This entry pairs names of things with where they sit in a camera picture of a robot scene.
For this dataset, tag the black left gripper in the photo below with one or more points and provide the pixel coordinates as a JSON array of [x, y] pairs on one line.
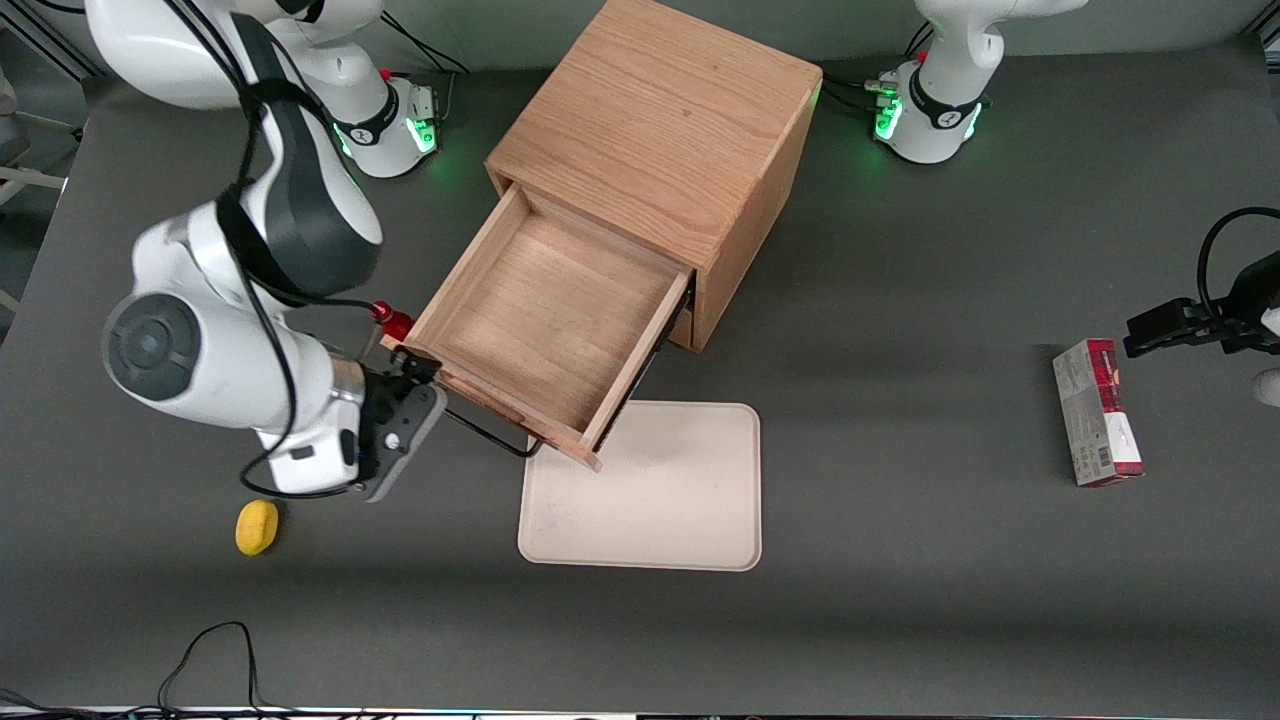
[[1252, 300]]

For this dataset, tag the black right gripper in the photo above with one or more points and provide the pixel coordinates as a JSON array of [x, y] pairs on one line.
[[381, 398]]

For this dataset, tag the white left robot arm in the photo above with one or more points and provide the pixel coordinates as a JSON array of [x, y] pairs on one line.
[[940, 100]]

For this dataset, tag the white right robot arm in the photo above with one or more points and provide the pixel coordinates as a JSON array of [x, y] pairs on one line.
[[200, 350]]

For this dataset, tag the wooden drawer cabinet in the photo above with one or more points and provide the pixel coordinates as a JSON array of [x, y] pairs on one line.
[[670, 110]]

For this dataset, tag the red drink bottle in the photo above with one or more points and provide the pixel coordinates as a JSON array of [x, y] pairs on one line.
[[395, 322]]

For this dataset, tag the red and grey carton box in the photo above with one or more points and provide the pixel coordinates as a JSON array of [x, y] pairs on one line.
[[1095, 420]]

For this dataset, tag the yellow lemon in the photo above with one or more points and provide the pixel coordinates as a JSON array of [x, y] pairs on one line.
[[256, 527]]

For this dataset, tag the beige plastic tray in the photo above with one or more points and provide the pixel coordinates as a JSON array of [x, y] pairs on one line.
[[660, 500]]

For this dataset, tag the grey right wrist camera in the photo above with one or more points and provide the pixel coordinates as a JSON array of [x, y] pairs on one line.
[[400, 450]]

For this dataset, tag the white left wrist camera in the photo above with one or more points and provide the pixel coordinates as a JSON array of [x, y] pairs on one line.
[[1270, 387]]

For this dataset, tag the aluminium frame rail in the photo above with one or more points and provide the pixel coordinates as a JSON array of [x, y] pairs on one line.
[[50, 45]]

